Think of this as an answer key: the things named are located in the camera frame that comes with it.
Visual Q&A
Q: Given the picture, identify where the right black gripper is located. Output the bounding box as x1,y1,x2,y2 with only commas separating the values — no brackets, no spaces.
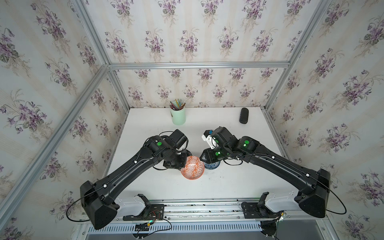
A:
196,146,231,165

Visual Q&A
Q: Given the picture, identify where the blue damask patterned bowl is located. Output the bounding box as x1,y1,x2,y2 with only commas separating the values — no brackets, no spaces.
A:
204,162,220,170

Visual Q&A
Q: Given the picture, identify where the red patterned bowl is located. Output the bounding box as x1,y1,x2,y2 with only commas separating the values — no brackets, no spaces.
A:
181,156,205,180

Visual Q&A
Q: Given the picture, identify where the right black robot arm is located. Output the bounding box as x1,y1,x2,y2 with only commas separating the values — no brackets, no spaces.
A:
201,135,331,218

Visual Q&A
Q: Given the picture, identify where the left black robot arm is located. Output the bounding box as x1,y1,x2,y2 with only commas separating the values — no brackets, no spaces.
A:
80,136,189,230

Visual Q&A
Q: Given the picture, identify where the light green cup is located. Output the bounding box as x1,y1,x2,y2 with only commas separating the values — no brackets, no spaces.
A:
171,108,186,126

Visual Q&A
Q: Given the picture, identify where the colourful straws bundle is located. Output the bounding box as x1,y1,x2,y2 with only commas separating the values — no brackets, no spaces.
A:
169,99,186,111

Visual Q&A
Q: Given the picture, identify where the black oblong case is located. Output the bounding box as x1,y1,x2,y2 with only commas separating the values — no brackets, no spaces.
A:
239,108,249,125

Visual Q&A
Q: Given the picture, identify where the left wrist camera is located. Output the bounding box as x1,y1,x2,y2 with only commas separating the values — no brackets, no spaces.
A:
165,129,189,152

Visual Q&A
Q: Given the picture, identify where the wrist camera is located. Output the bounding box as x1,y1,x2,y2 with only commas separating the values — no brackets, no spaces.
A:
202,127,239,150
165,129,189,152

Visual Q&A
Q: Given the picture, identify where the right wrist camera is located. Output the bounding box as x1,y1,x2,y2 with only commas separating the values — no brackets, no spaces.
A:
202,127,239,150

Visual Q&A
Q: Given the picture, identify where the aluminium mounting rail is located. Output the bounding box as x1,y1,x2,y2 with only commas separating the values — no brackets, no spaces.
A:
110,196,314,223

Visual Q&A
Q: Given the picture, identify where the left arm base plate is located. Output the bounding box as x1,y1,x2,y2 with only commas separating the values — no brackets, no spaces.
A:
123,204,165,221

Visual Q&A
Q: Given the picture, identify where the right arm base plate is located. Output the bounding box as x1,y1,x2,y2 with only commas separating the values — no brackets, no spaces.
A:
241,202,283,219

